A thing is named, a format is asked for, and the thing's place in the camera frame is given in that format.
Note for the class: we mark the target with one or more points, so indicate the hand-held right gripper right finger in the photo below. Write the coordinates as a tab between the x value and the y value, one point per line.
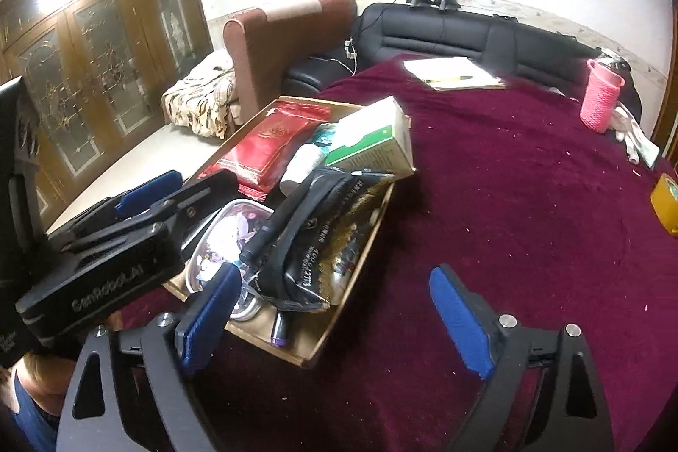
461	325

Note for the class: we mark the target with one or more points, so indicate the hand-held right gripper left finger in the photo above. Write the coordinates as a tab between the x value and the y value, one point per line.
209	319

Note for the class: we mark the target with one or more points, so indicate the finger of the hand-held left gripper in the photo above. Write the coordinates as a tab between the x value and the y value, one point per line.
201	198
151	190

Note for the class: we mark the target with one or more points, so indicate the clear cartoon pencil case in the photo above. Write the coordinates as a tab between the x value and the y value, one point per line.
222	240

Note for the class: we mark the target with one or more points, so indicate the red packet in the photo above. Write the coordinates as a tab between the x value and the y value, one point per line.
265	139

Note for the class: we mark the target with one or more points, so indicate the cardboard tray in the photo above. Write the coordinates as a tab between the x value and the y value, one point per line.
312	341

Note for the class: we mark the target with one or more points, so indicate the white pill bottle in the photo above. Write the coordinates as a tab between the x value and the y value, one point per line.
302	166

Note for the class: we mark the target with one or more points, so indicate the black pouch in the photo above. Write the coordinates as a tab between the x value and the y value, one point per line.
318	240

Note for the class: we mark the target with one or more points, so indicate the green and white box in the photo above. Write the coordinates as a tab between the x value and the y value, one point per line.
371	150

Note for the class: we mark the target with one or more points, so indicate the person's left forearm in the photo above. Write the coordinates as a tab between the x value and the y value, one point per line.
45	378

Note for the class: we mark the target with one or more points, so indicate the black marker purple end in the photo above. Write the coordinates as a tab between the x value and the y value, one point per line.
279	330

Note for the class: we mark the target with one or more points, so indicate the floral blanket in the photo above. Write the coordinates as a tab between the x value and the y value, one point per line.
196	102

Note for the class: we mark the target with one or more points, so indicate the black patterned panel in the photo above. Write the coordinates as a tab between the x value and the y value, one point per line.
18	155

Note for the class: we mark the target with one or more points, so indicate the ornate wooden door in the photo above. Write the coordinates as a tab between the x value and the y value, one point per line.
106	60

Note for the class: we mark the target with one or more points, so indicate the teal tissue packet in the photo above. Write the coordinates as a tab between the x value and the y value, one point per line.
323	134

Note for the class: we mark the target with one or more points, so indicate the brown armchair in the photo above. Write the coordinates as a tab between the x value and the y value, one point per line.
275	49

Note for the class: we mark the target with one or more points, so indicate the yellow tape roll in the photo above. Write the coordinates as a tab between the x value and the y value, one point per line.
666	206

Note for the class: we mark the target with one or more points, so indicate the yellow pen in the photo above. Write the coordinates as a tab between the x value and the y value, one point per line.
455	78

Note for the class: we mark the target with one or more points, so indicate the white cloth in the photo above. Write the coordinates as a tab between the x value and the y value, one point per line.
627	134

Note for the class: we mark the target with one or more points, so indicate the white notebook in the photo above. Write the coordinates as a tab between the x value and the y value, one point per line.
455	70

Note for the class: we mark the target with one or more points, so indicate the teal cloth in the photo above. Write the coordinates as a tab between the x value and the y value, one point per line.
649	153

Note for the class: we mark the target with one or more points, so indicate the pink knitted bottle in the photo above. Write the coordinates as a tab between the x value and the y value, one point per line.
598	102

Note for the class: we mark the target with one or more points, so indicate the black leather sofa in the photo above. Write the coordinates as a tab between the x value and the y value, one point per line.
450	33

